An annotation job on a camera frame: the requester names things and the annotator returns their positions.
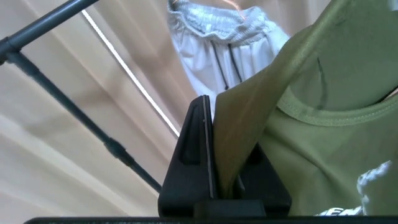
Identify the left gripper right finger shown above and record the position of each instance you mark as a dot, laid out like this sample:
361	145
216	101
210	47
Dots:
267	189

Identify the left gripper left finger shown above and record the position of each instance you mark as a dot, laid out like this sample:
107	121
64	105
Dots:
189	174

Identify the green shirt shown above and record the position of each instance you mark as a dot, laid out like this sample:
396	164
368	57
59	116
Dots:
326	149

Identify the pink clothes hanger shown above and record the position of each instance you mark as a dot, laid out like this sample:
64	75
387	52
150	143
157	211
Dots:
235	6

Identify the black clothes rack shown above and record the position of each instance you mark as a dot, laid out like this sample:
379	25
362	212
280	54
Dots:
46	24

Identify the pale grey shorts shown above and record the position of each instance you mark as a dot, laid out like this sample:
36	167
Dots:
202	62

